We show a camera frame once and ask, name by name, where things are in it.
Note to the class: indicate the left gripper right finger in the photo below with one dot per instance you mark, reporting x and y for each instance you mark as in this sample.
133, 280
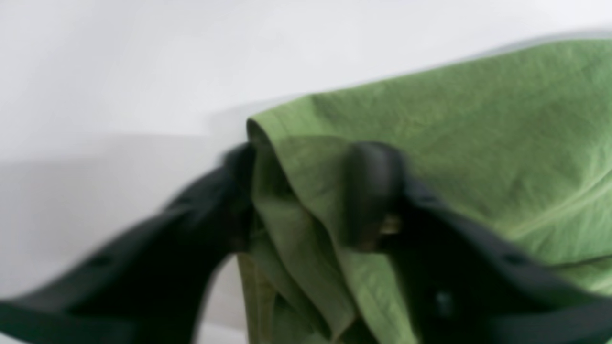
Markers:
461, 283

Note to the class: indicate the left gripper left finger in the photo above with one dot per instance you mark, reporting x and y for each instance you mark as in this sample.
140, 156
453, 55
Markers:
150, 284

